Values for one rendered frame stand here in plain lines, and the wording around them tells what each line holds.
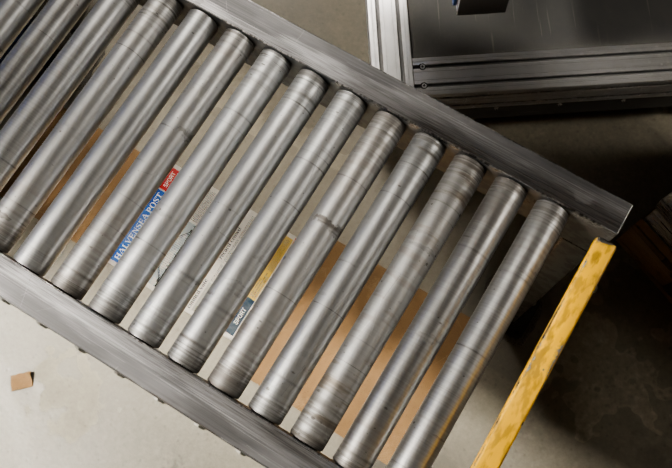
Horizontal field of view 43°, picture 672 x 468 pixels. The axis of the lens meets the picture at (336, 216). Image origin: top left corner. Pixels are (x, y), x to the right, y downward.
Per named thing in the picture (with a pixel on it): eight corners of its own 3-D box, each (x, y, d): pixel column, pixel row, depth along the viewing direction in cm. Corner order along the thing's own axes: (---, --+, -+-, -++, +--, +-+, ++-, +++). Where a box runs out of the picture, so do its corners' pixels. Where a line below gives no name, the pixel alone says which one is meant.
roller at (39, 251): (225, 28, 130) (220, 12, 125) (43, 287, 120) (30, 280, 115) (198, 13, 131) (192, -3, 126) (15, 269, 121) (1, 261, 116)
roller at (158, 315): (333, 87, 127) (332, 73, 122) (156, 359, 116) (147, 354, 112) (305, 72, 128) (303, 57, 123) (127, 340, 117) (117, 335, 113)
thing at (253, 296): (301, 238, 198) (301, 237, 197) (235, 343, 192) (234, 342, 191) (171, 162, 204) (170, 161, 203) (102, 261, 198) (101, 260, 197)
